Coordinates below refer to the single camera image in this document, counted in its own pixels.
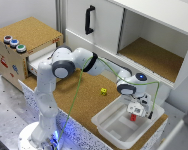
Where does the wooden drawer box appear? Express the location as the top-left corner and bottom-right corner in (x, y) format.
(0, 16), (65, 92)

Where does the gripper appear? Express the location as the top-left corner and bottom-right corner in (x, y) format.
(126, 94), (154, 119)

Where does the pink block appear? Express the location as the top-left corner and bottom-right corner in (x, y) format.
(129, 113), (138, 121)

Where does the black door handle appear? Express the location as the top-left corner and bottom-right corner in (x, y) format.
(84, 4), (96, 36)

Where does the red button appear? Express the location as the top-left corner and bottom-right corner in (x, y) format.
(3, 34), (13, 45)

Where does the wooden drawer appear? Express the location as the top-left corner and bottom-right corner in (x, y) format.
(25, 46), (62, 78)

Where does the green button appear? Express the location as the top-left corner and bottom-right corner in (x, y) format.
(15, 44), (28, 54)

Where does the white sliding door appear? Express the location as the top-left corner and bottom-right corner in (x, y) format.
(66, 0), (125, 56)

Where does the blue button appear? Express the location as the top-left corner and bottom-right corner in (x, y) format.
(9, 38), (20, 49)

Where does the white cabinet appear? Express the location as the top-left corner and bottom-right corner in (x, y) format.
(62, 0), (188, 113)

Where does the yellow block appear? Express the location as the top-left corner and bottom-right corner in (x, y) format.
(100, 87), (108, 96)

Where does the white plastic box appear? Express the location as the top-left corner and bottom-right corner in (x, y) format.
(90, 95), (166, 150)

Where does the green cable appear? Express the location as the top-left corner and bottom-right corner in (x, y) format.
(55, 56), (161, 148)

